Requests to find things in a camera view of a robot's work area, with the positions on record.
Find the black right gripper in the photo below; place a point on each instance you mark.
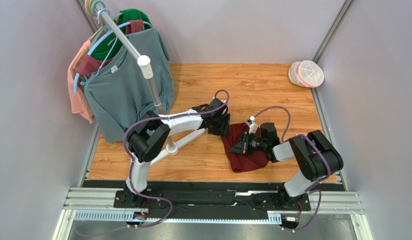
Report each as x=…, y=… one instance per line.
x=245, y=143

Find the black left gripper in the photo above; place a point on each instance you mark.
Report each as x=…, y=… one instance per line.
x=224, y=130

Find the dark red cloth napkin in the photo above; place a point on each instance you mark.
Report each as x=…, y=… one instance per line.
x=240, y=162

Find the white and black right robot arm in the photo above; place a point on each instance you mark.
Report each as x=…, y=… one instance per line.
x=315, y=155

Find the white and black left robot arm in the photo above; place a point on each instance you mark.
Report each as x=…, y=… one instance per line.
x=137, y=178

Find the silver and white clothes rack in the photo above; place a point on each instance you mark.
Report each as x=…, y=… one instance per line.
x=156, y=100

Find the white and pink mesh bag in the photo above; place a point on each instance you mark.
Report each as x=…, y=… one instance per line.
x=306, y=74

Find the blue-grey t-shirt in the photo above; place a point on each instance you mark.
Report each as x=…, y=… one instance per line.
x=119, y=94

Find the green t-shirt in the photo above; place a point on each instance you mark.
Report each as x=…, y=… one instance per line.
x=124, y=16

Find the pink t-shirt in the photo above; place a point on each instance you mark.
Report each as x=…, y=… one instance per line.
x=78, y=101

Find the dark red t-shirt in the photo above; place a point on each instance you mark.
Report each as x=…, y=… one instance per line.
x=90, y=64

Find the light blue clothes hanger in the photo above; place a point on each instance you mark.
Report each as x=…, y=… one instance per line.
x=96, y=39

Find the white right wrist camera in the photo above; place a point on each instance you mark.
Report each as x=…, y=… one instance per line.
x=250, y=123

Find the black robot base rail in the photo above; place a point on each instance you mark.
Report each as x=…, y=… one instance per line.
x=189, y=202

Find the aluminium frame post right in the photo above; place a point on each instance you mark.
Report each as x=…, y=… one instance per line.
x=337, y=22

